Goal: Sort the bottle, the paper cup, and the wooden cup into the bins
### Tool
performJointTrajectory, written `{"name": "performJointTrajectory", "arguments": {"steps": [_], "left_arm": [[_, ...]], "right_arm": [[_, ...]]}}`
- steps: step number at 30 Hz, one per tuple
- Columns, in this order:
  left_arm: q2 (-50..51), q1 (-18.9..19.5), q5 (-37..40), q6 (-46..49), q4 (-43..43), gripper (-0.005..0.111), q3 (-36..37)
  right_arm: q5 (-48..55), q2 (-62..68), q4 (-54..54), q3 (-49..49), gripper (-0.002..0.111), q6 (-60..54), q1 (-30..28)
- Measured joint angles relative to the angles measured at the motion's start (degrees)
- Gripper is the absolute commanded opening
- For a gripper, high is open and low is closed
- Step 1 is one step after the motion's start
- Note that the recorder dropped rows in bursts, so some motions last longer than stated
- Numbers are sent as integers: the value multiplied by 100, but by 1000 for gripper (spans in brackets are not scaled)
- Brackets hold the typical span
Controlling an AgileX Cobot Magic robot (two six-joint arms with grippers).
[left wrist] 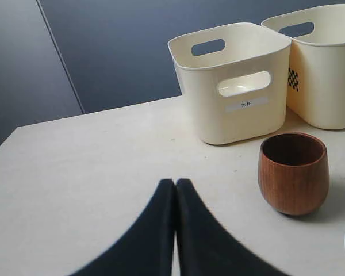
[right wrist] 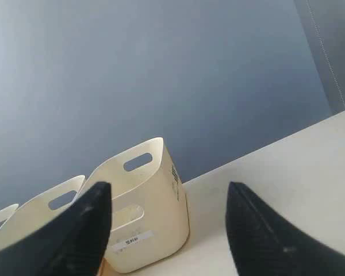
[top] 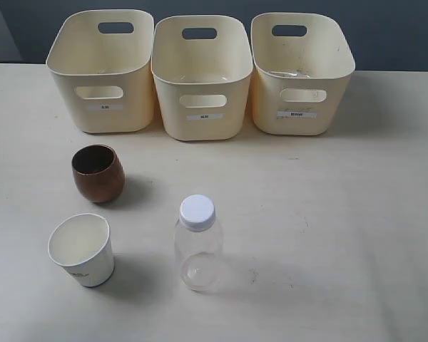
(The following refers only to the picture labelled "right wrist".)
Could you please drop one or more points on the cream middle storage bin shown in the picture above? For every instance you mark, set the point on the cream middle storage bin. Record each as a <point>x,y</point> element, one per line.
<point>36,212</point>

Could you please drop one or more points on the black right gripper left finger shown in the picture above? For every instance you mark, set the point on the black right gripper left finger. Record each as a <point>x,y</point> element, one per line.
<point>71,243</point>

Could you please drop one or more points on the cream right storage bin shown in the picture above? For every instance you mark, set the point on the cream right storage bin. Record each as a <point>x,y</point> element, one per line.
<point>150,220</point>

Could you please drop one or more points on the cream left storage bin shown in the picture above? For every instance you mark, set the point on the cream left storage bin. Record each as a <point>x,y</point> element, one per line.
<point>7,212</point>

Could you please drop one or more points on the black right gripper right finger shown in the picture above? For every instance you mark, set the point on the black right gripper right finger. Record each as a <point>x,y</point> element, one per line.
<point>262,242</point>

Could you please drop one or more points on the cream storage bin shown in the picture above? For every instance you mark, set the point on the cream storage bin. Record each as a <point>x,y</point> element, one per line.
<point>7,212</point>
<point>36,212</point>
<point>150,220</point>

